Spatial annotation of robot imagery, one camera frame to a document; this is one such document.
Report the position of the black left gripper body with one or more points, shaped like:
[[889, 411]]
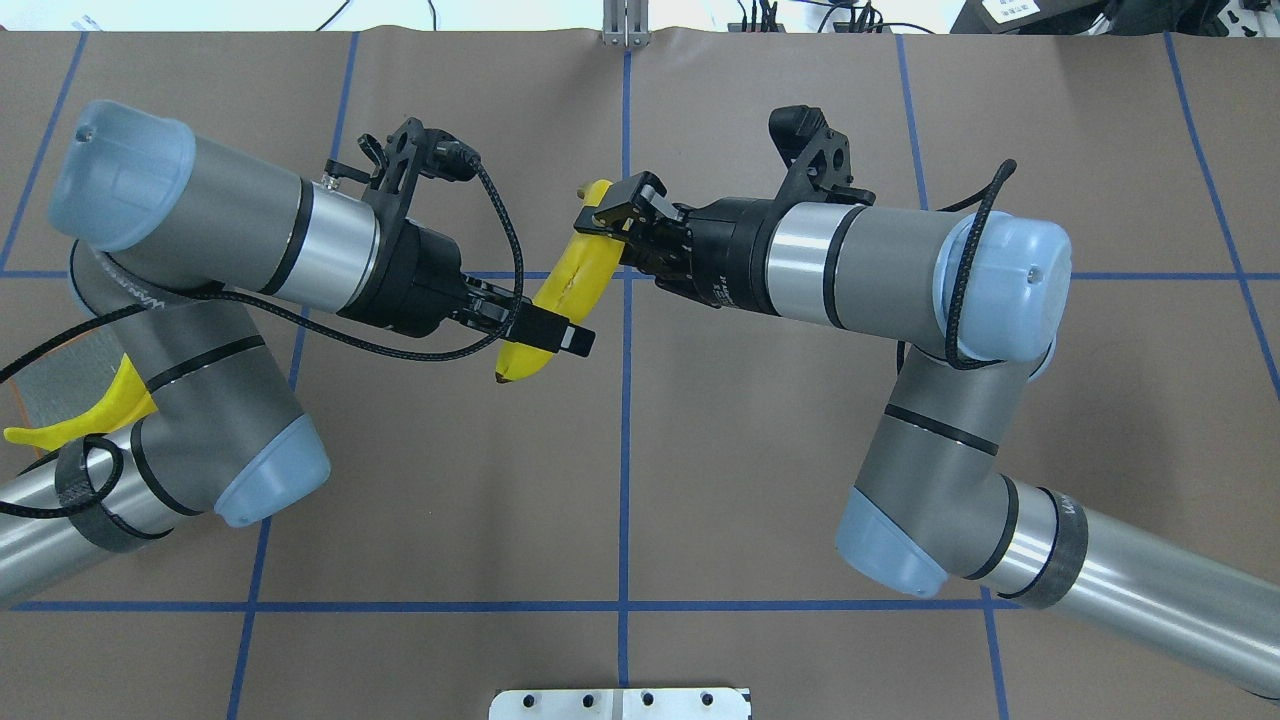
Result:
[[412, 273]]

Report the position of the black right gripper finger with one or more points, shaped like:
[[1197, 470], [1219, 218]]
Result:
[[634, 207]]

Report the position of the aluminium frame post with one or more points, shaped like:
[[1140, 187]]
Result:
[[625, 24]]

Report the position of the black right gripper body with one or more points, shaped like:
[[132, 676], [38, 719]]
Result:
[[733, 250]]

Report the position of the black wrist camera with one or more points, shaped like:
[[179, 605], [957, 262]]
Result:
[[411, 152], [817, 158]]

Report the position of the bright yellow banana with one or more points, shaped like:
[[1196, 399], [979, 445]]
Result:
[[126, 400]]

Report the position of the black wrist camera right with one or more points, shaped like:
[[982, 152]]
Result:
[[817, 158]]

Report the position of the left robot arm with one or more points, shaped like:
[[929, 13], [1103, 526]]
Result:
[[174, 237]]

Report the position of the dark box with label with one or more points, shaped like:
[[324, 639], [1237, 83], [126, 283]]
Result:
[[1026, 17]]

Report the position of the grey square plate orange rim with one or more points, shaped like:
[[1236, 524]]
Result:
[[68, 381]]

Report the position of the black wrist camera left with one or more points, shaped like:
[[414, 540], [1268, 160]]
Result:
[[411, 152]]

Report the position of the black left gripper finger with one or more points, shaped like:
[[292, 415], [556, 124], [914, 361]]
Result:
[[491, 309]]

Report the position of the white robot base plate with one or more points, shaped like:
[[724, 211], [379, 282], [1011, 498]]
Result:
[[623, 703]]

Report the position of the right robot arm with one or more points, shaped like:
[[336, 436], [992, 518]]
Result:
[[977, 298]]

